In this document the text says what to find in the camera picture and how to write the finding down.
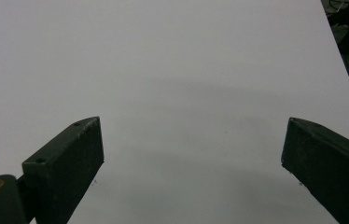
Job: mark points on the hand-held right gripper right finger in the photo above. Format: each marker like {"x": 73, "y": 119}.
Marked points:
{"x": 328, "y": 165}

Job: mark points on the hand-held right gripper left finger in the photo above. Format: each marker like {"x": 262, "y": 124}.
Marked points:
{"x": 65, "y": 165}

